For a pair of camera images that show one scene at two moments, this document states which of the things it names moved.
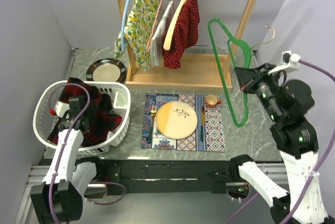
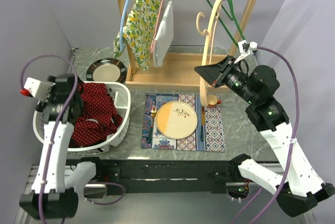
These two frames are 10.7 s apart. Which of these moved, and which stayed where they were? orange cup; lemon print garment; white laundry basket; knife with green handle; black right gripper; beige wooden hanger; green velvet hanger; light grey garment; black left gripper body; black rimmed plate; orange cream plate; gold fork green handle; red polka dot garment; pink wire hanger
Moved: pink wire hanger; red polka dot garment; beige wooden hanger; black right gripper; green velvet hanger; black left gripper body
Stayed: white laundry basket; knife with green handle; orange cup; orange cream plate; light grey garment; lemon print garment; black rimmed plate; gold fork green handle
